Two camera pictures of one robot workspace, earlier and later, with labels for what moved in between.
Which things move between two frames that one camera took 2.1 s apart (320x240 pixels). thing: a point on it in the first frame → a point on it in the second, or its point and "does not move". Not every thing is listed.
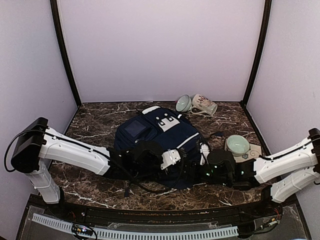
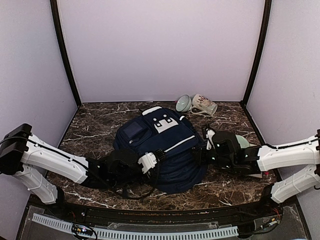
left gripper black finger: (183, 152) → (160, 155)
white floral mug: (201, 104) does not move
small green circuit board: (82, 229) does not move
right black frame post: (257, 67) does not move
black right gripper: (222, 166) → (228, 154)
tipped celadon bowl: (184, 104) does not move
